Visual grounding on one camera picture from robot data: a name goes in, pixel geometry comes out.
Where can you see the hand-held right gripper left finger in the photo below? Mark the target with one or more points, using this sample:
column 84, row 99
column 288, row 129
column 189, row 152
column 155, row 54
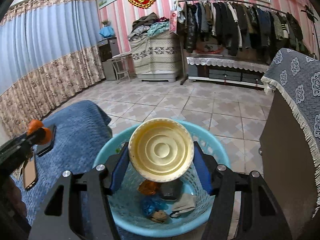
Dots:
column 118, row 172

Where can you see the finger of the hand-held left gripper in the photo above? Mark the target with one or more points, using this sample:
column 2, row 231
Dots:
column 18, row 142

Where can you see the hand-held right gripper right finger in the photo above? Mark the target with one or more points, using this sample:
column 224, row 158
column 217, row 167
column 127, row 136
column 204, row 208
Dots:
column 202, row 170

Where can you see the orange snack wrapper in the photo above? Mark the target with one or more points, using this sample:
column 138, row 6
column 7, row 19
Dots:
column 148, row 187

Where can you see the beige cloth pouch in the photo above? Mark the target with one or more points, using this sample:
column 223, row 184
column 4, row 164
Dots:
column 183, row 202

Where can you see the light blue plastic basket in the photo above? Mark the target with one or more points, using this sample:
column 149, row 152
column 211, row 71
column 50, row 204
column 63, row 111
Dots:
column 125, row 217

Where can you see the cream round lid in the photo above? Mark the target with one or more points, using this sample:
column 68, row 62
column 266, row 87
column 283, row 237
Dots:
column 161, row 150

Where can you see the blue plastic bag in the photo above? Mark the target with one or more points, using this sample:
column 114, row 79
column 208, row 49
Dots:
column 150, row 206

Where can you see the brown paper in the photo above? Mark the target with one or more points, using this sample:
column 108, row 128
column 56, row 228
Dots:
column 158, row 216

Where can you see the person's left hand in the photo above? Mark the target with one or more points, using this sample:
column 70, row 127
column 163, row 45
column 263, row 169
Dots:
column 11, row 197

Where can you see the smartphone with tan screen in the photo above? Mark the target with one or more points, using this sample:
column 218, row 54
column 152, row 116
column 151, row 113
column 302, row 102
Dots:
column 30, row 173

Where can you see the black phone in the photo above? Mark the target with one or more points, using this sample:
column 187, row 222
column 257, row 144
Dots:
column 48, row 142

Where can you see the blue knitted blanket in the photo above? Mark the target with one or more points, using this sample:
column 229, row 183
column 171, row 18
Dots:
column 75, row 130

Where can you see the dark brown cabinet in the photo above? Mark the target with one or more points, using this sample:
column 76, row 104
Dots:
column 282, row 167

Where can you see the low dark cabinet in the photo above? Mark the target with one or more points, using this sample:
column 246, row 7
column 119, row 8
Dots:
column 225, row 75

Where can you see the blue floral curtain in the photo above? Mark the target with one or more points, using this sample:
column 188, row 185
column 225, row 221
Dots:
column 50, row 42

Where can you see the metal clothes rack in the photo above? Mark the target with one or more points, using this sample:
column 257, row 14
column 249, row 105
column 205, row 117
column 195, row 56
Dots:
column 182, row 65

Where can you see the white lace cloth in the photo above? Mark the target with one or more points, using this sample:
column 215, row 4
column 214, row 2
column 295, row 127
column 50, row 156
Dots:
column 225, row 62

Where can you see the small side table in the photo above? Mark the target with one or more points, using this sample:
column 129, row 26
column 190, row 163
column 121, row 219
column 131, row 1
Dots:
column 120, row 55

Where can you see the grey water dispenser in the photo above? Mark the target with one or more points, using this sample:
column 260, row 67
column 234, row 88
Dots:
column 107, row 55

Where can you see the brown cardboard box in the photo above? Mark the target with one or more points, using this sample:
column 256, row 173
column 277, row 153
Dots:
column 207, row 47

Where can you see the patterned cloth covered cabinet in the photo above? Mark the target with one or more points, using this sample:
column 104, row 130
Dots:
column 155, row 52

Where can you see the grey flower patterned cloth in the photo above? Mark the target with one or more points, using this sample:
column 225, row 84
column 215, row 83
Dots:
column 295, row 85

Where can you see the blue cloth bundle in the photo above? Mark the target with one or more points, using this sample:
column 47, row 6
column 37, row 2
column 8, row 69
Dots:
column 107, row 32

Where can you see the small potted plant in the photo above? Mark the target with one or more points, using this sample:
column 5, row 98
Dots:
column 105, row 23

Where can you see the row of hanging clothes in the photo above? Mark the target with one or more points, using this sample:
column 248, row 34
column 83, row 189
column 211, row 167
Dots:
column 225, row 22

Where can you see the pile of clothes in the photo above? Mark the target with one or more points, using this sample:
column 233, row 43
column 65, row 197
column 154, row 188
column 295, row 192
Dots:
column 147, row 25

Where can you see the pink hanging bag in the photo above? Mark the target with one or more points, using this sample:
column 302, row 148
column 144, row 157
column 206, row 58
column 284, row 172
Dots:
column 173, row 21

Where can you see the black wall fixture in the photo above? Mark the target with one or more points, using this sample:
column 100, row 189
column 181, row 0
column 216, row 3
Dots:
column 310, row 13

